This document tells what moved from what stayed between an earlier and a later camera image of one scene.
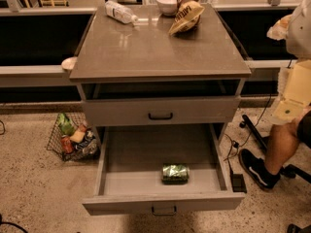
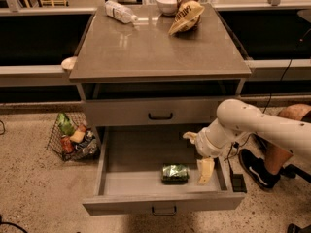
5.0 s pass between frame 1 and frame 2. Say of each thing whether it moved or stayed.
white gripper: moved
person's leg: stayed
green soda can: stayed
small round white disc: stayed
